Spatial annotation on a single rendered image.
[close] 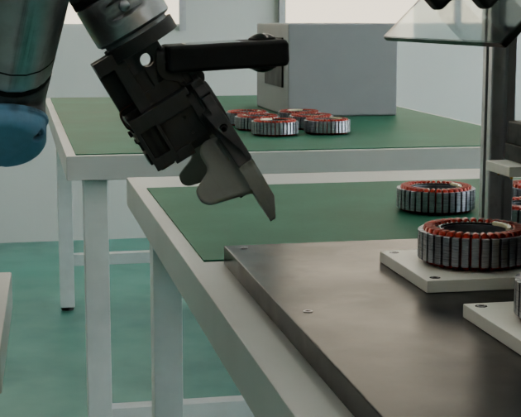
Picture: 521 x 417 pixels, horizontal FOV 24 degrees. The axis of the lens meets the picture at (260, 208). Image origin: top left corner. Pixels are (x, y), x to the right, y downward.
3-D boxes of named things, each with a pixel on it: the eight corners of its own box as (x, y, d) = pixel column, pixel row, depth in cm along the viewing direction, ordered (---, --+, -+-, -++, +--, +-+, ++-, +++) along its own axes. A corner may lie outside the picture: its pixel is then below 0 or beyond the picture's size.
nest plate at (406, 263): (427, 293, 112) (427, 280, 112) (379, 261, 127) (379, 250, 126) (575, 286, 115) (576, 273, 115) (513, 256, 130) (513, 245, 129)
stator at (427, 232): (439, 275, 114) (440, 237, 114) (402, 252, 125) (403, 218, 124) (549, 270, 116) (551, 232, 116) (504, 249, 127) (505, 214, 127)
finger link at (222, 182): (229, 246, 108) (178, 169, 111) (284, 212, 109) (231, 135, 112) (224, 236, 105) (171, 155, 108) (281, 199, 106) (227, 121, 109)
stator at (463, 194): (406, 217, 168) (406, 190, 167) (389, 204, 179) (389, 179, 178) (485, 215, 169) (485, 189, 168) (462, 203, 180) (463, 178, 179)
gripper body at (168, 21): (153, 168, 117) (87, 60, 114) (227, 122, 117) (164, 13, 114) (163, 178, 109) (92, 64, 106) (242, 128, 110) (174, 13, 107)
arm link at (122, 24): (142, -28, 113) (152, -31, 106) (167, 15, 115) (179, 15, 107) (74, 13, 113) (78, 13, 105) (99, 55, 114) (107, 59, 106)
